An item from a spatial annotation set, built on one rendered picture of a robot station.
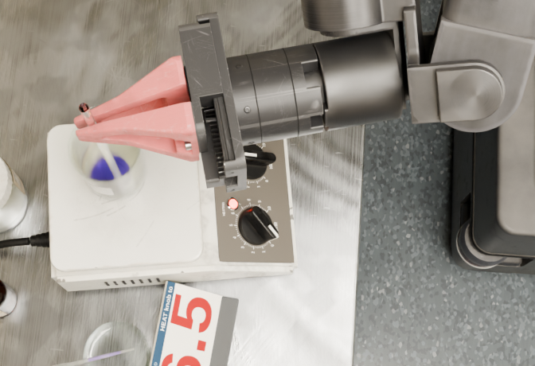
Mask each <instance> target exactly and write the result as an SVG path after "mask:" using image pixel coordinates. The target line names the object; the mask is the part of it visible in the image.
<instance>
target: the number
mask: <svg viewBox="0 0 535 366"><path fill-rule="evenodd" d="M216 299H217V298H215V297H212V296H209V295H206V294H201V293H198V292H195V291H192V290H187V289H183V288H181V287H177V286H176V287H175V288H174V296H173V300H172V304H171V309H170V316H169V321H168V325H167V329H166V337H165V341H164V345H163V350H162V357H161V362H160V366H204V364H205V356H206V352H207V347H208V343H209V334H210V329H211V325H212V320H213V312H214V308H215V303H216Z"/></svg>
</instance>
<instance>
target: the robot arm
mask: <svg viewBox="0 0 535 366"><path fill-rule="evenodd" d="M301 4H302V10H303V21H304V26H305V27H306V28H307V29H310V30H314V31H320V33H321V34H322V35H323V36H327V37H343V38H338V39H333V40H328V41H320V42H315V43H311V44H305V45H297V46H292V47H287V48H282V49H273V50H269V51H264V52H259V53H250V54H245V55H240V56H232V57H227V58H226V55H225V48H224V43H223V39H222V35H221V27H220V22H219V18H218V14H217V12H213V13H208V14H199V15H197V16H196V19H197V22H196V23H191V24H186V25H179V26H178V31H179V35H180V40H181V44H182V52H183V57H184V61H185V66H183V65H182V57H181V56H172V57H171V58H169V59H168V60H166V61H165V62H164V63H162V64H161V65H159V66H158V67H157V68H156V69H154V70H153V71H152V72H150V73H149V74H147V75H146V76H144V77H143V78H142V79H141V80H139V81H138V82H137V83H135V84H134V85H132V86H131V87H130V88H128V89H127V90H126V91H124V92H123V93H122V94H120V95H118V96H116V97H115V98H114V99H111V100H109V101H107V102H106V103H103V104H101V105H99V106H98V107H95V108H93V109H91V112H92V114H93V116H94V118H95V120H96V123H97V124H94V125H93V126H91V127H88V126H87V124H86V122H85V121H84V118H83V116H82V115H79V116H77V117H75V118H74V123H75V125H76V128H77V129H79V130H76V136H77V138H78V139H79V140H80V141H82V142H98V143H107V144H116V145H125V146H134V147H138V148H141V149H144V150H149V151H153V152H155V153H159V154H165V155H167V156H171V157H174V158H179V159H182V160H186V161H188V162H196V161H200V158H199V153H201V160H202V165H203V169H204V174H205V182H206V187H207V189H209V188H213V187H218V186H223V185H225V188H226V192H227V193H230V192H235V191H239V190H244V189H247V165H246V160H245V156H244V148H243V146H248V145H253V144H258V143H262V142H271V141H275V140H280V139H285V138H294V137H298V136H303V135H308V134H315V133H319V132H323V128H324V129H325V131H330V130H338V129H342V128H347V127H355V126H360V125H365V124H370V123H379V122H383V121H388V120H392V119H399V118H400V117H401V115H402V111H403V110H404V109H407V108H406V100H409V99H410V107H411V115H412V124H417V123H439V122H441V123H445V124H447V125H448V126H450V127H452V128H454V129H456V130H461V131H466V132H483V131H487V130H491V129H494V128H495V127H498V126H500V125H502V124H503V123H504V122H506V121H507V120H508V119H509V118H510V117H511V116H512V115H513V114H514V112H515V111H516V110H517V108H518V106H519V105H520V102H521V99H522V96H523V93H524V90H525V86H526V82H527V79H528V77H529V72H530V69H531V66H532V63H533V58H534V55H535V0H442V2H441V6H440V9H439V15H438V18H437V22H436V25H435V31H431V32H423V30H422V22H421V12H420V0H301ZM403 21H404V26H405V34H406V43H407V52H408V68H407V61H406V52H405V43H404V27H403ZM356 35H357V36H356ZM351 36H352V37H351ZM202 107H203V108H202ZM201 108H202V109H201Z"/></svg>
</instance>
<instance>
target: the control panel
mask: <svg viewBox="0 0 535 366"><path fill-rule="evenodd" d="M256 145H257V146H259V147H260V148H261V149H262V150H263V151H264V152H270V153H273V154H275V156H276V160H275V162H274V163H272V164H270V165H268V166H267V170H266V172H265V174H264V175H263V176H262V177H260V178H258V179H255V180H249V179H247V189H244V190H239V191H235V192H230V193H227V192H226V188H225V185H223V186H218V187H214V198H215V209H216V221H217V243H218V255H219V260H220V262H230V263H294V262H295V261H294V250H293V241H292V232H291V214H290V205H289V196H288V187H287V170H286V161H285V152H284V143H283V139H280V140H275V141H271V142H262V143H258V144H256ZM231 199H234V200H236V201H237V207H236V208H231V207H230V206H229V201H230V200H231ZM254 206H258V207H260V208H261V209H263V210H264V211H265V212H266V213H267V214H268V215H269V216H270V218H271V221H272V224H273V225H274V226H275V228H276V229H277V230H278V232H279V237H278V238H277V239H274V240H271V241H267V242H266V243H264V244H261V245H252V244H250V243H248V242H247V241H246V240H244V238H243V237H242V235H241V234H240V231H239V227H238V221H239V218H240V215H241V213H242V212H243V211H244V210H245V209H247V208H251V207H254Z"/></svg>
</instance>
